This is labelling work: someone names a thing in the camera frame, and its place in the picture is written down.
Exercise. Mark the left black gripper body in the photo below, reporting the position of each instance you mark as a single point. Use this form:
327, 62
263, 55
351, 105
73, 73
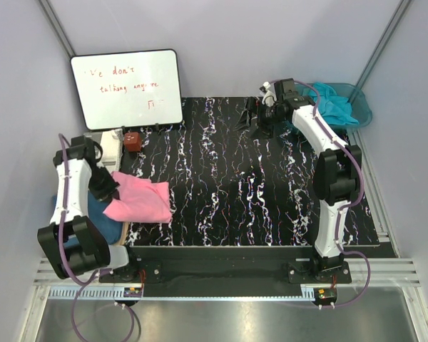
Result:
102, 184

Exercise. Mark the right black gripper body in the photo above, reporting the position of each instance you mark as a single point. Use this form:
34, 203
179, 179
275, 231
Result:
269, 116

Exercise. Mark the pink t shirt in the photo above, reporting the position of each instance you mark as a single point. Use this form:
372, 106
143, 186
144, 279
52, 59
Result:
140, 201

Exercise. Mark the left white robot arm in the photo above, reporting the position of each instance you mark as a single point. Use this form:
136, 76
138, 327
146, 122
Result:
74, 163

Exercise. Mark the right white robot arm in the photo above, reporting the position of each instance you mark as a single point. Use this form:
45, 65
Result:
337, 182

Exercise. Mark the grey white booklet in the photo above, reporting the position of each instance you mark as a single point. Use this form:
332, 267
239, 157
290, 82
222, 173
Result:
111, 142

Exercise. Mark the folded blue t shirt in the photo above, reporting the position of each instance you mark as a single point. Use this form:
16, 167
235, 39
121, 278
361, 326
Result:
110, 229

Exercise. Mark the dark red small box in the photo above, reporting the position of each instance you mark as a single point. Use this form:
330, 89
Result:
132, 142

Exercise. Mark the turquoise t shirt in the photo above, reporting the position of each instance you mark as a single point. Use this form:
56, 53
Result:
335, 109

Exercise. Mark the black marbled table mat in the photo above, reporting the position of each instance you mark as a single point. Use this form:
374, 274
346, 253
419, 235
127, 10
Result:
226, 189

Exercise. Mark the teal plastic basin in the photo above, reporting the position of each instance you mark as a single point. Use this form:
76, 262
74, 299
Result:
360, 108

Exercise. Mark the white whiteboard black frame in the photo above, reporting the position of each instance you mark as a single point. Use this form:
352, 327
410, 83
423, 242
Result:
132, 89

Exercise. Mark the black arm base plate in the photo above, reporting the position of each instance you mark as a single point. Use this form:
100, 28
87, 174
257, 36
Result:
226, 272

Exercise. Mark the white slotted cable duct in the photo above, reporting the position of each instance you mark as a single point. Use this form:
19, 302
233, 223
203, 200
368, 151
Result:
124, 294

